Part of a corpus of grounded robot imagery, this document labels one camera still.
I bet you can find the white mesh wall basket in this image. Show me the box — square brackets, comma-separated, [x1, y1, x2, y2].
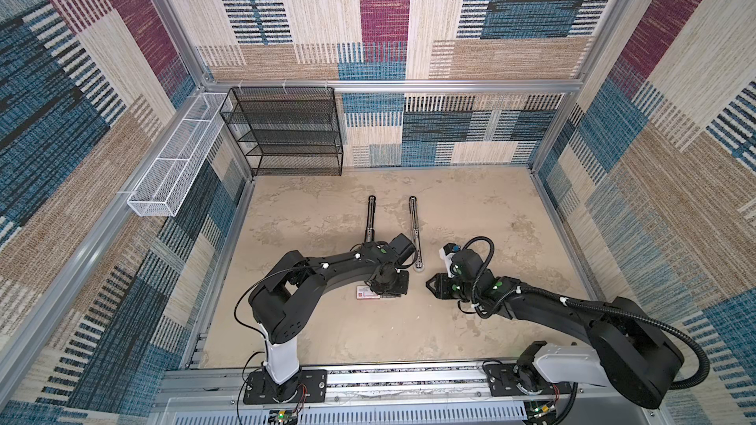
[127, 92, 226, 218]

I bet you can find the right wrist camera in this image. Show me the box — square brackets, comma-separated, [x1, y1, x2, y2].
[439, 243, 461, 277]

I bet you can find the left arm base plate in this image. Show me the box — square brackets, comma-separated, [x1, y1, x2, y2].
[241, 369, 328, 405]

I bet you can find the red white staple box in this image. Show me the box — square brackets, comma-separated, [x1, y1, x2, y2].
[356, 285, 382, 300]

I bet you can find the black wire shelf rack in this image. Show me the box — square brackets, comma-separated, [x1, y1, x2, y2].
[220, 87, 344, 177]

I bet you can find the grey silver stapler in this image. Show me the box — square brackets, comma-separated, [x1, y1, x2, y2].
[409, 196, 424, 273]

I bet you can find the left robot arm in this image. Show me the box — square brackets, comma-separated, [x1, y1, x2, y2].
[244, 234, 417, 403]

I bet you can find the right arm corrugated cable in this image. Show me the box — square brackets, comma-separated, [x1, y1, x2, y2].
[457, 235, 711, 425]

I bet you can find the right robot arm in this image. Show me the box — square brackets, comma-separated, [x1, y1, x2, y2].
[425, 245, 684, 408]

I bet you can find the aluminium front rail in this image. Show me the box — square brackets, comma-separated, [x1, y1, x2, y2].
[148, 359, 673, 424]

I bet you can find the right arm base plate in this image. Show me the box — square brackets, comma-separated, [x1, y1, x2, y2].
[482, 359, 572, 397]

